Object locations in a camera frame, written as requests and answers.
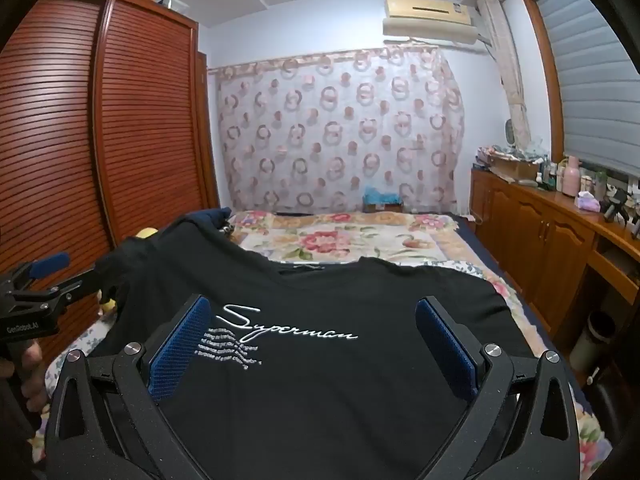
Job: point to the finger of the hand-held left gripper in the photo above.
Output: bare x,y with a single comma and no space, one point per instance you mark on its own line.
70,290
50,263

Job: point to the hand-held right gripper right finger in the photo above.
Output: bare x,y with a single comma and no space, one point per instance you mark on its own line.
450,350

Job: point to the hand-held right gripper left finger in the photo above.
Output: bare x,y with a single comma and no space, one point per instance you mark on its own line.
180,345

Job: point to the black t-shirt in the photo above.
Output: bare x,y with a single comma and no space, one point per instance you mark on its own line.
325,385

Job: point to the person's left forearm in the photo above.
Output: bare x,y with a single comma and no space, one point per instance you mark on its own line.
12,420

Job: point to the person's left hand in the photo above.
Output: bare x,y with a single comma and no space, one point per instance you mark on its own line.
27,367

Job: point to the yellow plush toy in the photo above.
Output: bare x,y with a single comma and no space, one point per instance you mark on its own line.
146,233

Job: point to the navy cloth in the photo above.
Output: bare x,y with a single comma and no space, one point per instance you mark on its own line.
210,217

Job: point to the wooden sideboard cabinet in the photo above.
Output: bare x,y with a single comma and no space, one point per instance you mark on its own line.
525,240

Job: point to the white trash bin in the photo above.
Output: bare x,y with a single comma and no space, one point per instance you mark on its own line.
592,345

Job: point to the floral blanket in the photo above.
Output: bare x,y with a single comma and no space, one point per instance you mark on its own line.
340,237

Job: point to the small wooden box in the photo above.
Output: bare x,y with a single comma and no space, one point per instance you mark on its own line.
382,207

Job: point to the blue cloth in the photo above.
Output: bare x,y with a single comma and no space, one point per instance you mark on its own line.
382,195

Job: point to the wooden slatted wardrobe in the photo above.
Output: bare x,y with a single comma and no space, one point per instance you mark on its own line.
150,110

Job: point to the row of cosmetic bottles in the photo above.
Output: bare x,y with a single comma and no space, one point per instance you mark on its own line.
550,175

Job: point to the purple tissue box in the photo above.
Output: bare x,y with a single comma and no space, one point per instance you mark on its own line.
587,201

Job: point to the pink bottle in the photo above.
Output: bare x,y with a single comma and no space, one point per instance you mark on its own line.
571,177

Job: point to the small black tripod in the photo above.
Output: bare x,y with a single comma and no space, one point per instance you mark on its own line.
614,205

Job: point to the small round table mirror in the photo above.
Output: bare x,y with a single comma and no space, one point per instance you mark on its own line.
511,131

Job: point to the tied floral curtain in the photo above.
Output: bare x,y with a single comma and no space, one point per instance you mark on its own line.
515,95

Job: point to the grey window blind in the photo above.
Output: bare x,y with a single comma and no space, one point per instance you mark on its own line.
590,85

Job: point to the beige air conditioner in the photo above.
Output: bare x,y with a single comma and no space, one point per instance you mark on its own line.
425,10

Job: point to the wooden window frame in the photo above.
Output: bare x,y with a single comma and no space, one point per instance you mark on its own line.
542,85

